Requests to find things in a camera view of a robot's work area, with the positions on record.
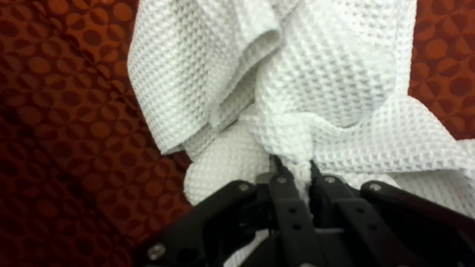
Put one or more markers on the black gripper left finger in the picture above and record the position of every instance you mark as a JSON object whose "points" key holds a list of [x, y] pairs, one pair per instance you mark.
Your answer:
{"points": [[277, 186]]}

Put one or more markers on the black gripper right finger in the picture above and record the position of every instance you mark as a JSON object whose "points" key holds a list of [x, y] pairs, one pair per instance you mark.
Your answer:
{"points": [[326, 189]]}

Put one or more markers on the white waffle-weave T-shirt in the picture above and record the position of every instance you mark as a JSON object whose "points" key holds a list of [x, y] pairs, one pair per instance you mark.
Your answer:
{"points": [[233, 82]]}

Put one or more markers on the orange patterned chair seat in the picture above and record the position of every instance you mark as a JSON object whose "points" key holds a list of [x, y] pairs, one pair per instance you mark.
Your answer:
{"points": [[81, 177]]}

